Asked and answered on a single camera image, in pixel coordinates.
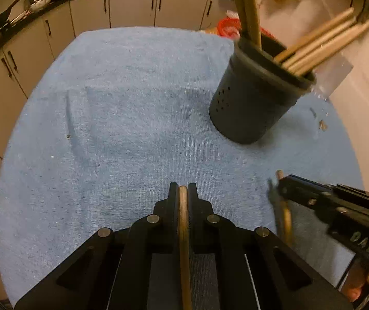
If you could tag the black perforated utensil holder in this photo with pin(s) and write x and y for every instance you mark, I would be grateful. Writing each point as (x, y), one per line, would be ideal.
(246, 103)

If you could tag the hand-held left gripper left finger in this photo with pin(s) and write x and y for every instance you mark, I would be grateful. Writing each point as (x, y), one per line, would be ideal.
(173, 210)

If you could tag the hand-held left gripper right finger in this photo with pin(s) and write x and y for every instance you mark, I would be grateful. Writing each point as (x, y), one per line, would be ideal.
(191, 210)

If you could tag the blue towel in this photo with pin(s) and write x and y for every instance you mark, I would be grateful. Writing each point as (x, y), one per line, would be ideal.
(123, 119)

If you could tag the white bowl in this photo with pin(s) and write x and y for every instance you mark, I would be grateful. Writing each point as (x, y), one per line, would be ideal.
(39, 4)

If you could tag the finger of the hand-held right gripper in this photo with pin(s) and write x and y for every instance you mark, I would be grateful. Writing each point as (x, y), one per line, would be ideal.
(304, 192)

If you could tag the person's right hand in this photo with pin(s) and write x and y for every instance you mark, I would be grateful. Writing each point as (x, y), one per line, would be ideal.
(354, 292)

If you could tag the grey lower kitchen cabinets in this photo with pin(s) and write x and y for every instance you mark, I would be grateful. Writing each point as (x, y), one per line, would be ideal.
(132, 9)

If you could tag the red plastic basket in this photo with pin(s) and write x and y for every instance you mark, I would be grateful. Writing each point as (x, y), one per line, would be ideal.
(228, 25)

